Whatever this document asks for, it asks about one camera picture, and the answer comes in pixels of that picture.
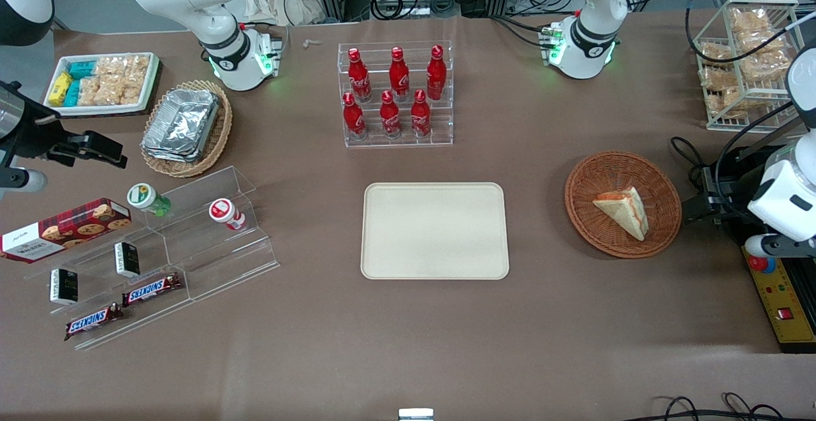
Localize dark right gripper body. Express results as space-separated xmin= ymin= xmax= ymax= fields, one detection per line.
xmin=0 ymin=82 xmax=69 ymax=168

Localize triangle sandwich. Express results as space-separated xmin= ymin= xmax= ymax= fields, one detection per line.
xmin=593 ymin=186 xmax=650 ymax=242

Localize white rectangular snack tray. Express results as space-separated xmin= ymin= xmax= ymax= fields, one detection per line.
xmin=43 ymin=52 xmax=163 ymax=119

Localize round brown wicker basket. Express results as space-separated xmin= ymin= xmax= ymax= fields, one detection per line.
xmin=564 ymin=151 xmax=683 ymax=259

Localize oval tan wicker basket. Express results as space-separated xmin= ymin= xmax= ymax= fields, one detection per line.
xmin=140 ymin=80 xmax=233 ymax=178

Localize beige rectangular tray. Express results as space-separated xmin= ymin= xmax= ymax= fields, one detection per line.
xmin=361 ymin=182 xmax=510 ymax=280

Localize black metal mounting block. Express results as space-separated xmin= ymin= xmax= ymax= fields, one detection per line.
xmin=681 ymin=133 xmax=816 ymax=262

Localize yellow snack pack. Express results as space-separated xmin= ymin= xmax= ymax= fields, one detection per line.
xmin=48 ymin=71 xmax=73 ymax=107

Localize green cap drink bottle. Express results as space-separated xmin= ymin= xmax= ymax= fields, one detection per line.
xmin=126 ymin=182 xmax=172 ymax=218

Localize red tartan cookie box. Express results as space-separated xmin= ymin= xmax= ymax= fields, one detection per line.
xmin=0 ymin=198 xmax=133 ymax=263

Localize stack of foil trays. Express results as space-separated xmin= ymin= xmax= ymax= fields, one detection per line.
xmin=142 ymin=88 xmax=221 ymax=163

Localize yellow emergency stop box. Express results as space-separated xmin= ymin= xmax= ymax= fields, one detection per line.
xmin=743 ymin=246 xmax=816 ymax=353

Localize bagged fried snack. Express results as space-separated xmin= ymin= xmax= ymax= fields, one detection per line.
xmin=704 ymin=88 xmax=745 ymax=119
xmin=730 ymin=8 xmax=788 ymax=36
xmin=698 ymin=66 xmax=744 ymax=91
xmin=739 ymin=31 xmax=795 ymax=82
xmin=698 ymin=41 xmax=735 ymax=66

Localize small black box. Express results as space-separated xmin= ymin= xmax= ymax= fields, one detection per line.
xmin=114 ymin=241 xmax=141 ymax=278
xmin=50 ymin=268 xmax=79 ymax=306

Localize red cap drink bottle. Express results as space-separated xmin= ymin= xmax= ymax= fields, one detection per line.
xmin=208 ymin=198 xmax=247 ymax=232

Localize Snickers chocolate bar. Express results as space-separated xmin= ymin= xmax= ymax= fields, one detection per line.
xmin=121 ymin=272 xmax=184 ymax=307
xmin=64 ymin=303 xmax=125 ymax=341

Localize clear acrylic step stand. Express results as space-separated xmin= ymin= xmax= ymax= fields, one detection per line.
xmin=24 ymin=166 xmax=281 ymax=351

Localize red cola bottle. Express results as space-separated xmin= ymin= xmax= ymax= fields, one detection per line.
xmin=347 ymin=48 xmax=372 ymax=103
xmin=426 ymin=45 xmax=446 ymax=101
xmin=390 ymin=47 xmax=411 ymax=101
xmin=380 ymin=91 xmax=402 ymax=139
xmin=411 ymin=89 xmax=432 ymax=138
xmin=342 ymin=92 xmax=367 ymax=141

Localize clear acrylic bottle rack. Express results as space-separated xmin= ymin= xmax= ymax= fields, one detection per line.
xmin=338 ymin=41 xmax=455 ymax=149

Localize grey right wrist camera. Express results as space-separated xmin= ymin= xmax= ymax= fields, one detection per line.
xmin=0 ymin=167 xmax=49 ymax=200

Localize black looped cable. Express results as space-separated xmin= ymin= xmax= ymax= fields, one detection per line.
xmin=669 ymin=137 xmax=710 ymax=187

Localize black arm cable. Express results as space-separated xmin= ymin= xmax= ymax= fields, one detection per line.
xmin=685 ymin=0 xmax=816 ymax=66

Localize black cables at table edge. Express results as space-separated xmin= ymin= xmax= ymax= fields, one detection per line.
xmin=622 ymin=393 xmax=816 ymax=421

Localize black base cables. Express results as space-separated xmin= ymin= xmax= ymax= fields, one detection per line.
xmin=490 ymin=15 xmax=555 ymax=48

